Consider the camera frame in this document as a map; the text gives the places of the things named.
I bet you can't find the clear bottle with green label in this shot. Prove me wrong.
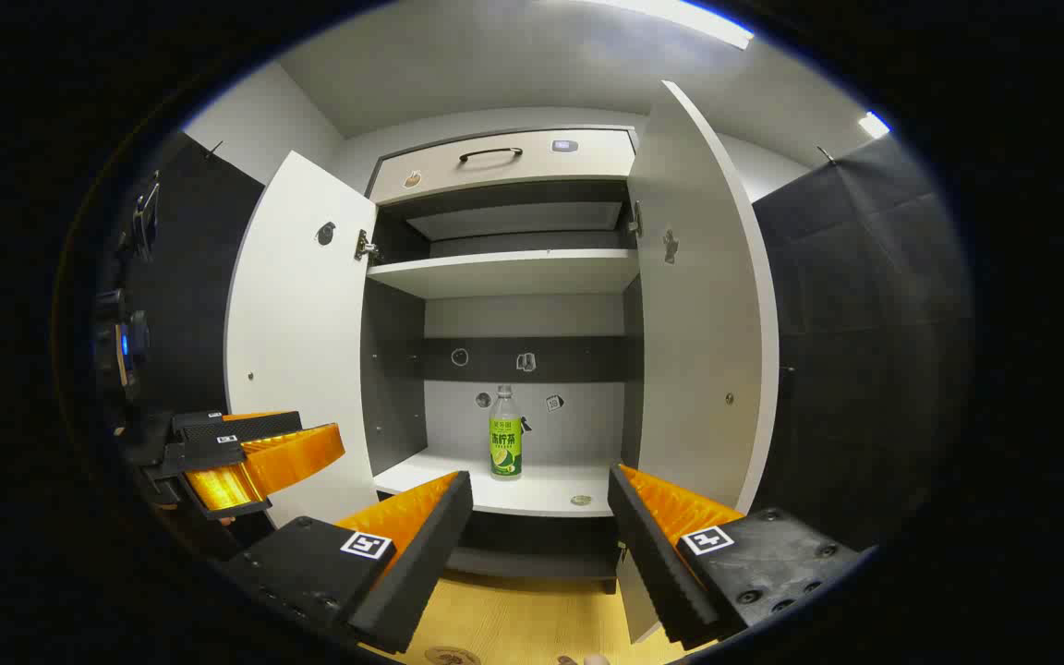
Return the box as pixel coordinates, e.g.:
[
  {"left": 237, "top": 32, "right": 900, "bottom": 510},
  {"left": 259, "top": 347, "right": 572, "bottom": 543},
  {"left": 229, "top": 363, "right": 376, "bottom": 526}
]
[{"left": 490, "top": 385, "right": 525, "bottom": 480}]

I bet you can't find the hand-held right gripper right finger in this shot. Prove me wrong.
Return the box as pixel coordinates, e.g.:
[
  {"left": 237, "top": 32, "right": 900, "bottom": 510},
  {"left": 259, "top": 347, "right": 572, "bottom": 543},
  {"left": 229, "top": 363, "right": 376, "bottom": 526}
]
[{"left": 608, "top": 464, "right": 865, "bottom": 650}]

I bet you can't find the white cabinet door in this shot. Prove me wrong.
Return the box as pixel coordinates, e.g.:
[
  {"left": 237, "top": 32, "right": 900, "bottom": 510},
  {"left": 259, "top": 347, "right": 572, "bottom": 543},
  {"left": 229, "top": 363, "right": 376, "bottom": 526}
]
[
  {"left": 618, "top": 80, "right": 780, "bottom": 645},
  {"left": 224, "top": 151, "right": 381, "bottom": 527}
]

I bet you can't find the white cabinet shelf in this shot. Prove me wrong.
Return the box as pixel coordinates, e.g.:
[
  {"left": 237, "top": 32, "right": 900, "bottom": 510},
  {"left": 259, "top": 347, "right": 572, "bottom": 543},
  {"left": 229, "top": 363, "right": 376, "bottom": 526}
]
[
  {"left": 368, "top": 249, "right": 639, "bottom": 299},
  {"left": 373, "top": 450, "right": 621, "bottom": 518}
]

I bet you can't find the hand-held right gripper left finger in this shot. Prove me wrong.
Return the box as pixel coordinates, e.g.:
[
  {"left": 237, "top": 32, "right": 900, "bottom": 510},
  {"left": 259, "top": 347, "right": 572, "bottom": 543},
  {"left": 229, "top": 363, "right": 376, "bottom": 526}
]
[{"left": 218, "top": 470, "right": 475, "bottom": 655}]

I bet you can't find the white cabinet drawer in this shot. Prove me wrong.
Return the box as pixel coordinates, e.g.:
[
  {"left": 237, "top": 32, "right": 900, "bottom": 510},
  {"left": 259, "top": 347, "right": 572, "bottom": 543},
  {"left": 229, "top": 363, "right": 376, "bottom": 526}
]
[{"left": 369, "top": 127, "right": 636, "bottom": 206}]

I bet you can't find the white and grey cabinet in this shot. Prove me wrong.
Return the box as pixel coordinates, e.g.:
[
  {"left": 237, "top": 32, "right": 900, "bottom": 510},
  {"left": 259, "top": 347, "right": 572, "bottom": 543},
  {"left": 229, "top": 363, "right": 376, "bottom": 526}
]
[{"left": 361, "top": 125, "right": 644, "bottom": 594}]

